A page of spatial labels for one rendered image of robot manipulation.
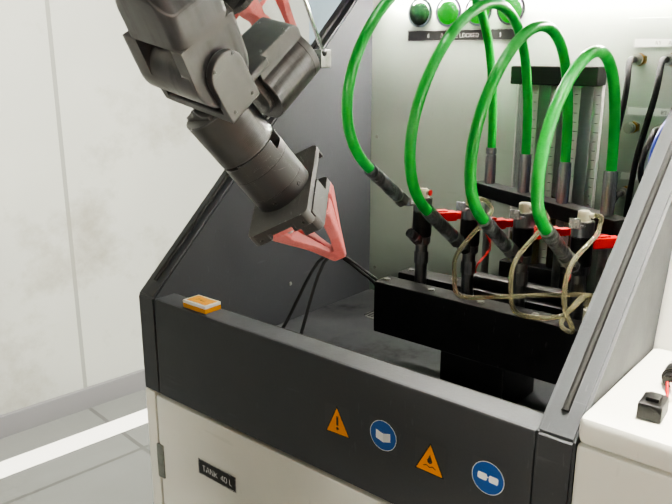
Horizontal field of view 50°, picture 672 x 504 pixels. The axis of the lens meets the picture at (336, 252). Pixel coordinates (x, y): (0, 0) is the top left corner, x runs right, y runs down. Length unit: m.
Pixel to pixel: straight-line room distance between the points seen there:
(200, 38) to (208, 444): 0.72
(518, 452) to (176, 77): 0.49
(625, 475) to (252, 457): 0.53
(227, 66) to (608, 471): 0.50
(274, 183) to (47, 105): 2.09
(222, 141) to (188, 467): 0.69
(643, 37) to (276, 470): 0.82
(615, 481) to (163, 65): 0.54
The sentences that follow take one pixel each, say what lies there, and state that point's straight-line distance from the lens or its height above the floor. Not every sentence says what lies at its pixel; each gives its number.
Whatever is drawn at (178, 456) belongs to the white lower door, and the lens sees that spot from 1.21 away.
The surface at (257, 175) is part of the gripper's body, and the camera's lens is 0.64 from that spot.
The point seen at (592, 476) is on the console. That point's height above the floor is 0.92.
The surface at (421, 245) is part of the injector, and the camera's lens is 1.08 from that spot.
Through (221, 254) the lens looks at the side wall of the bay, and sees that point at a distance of 1.21.
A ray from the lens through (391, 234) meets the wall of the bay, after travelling 1.47.
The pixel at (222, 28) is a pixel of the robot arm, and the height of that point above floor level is 1.33.
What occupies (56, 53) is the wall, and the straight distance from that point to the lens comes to 2.71.
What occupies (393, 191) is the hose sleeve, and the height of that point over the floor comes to 1.13.
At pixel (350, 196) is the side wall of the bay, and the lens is 1.43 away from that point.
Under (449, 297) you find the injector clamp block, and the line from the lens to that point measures 1.03.
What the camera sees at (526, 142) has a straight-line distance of 1.15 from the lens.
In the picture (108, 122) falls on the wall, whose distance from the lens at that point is 2.79.
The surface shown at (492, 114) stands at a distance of 1.22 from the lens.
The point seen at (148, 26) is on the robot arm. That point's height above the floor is 1.33.
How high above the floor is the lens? 1.31
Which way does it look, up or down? 15 degrees down
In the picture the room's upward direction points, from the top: straight up
